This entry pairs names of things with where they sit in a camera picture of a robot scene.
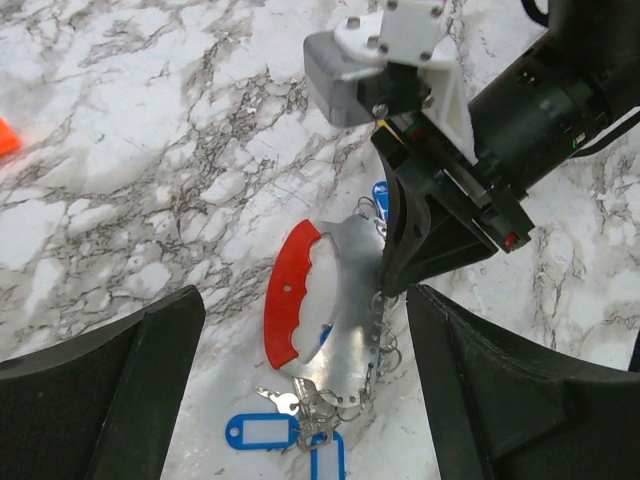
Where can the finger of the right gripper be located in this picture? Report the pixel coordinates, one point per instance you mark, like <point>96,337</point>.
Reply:
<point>422,239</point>

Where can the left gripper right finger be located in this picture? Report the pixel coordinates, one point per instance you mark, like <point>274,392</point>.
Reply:
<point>501,406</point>

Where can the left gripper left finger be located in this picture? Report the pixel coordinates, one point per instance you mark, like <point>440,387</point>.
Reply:
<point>102,405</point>

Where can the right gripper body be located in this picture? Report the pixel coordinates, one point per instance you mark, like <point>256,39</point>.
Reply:
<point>477,197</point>

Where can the blue tag key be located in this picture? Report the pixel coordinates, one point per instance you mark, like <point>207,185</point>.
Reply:
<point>276,430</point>

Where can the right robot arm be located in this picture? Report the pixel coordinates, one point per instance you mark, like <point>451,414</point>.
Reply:
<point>572,92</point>

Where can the blue tag on holder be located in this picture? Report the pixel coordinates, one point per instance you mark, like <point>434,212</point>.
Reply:
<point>327,454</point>

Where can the orange black highlighter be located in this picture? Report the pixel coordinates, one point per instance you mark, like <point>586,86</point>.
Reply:
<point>9,141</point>

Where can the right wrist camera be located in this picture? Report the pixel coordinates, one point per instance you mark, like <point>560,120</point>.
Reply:
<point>391,62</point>

